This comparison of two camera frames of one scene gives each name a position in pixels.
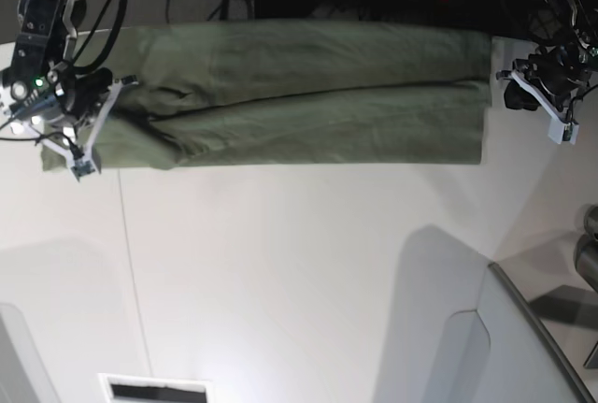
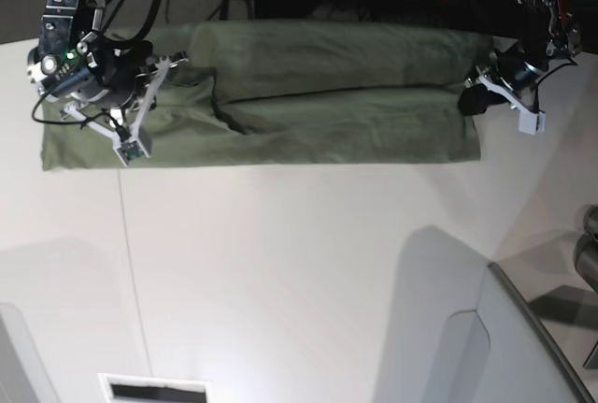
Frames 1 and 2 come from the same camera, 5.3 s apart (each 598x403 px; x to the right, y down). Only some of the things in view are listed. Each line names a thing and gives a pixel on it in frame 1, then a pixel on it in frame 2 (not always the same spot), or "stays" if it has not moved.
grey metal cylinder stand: (586, 251) stays
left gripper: (87, 97) to (125, 74)
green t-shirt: (329, 92) stays
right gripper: (548, 73) to (514, 73)
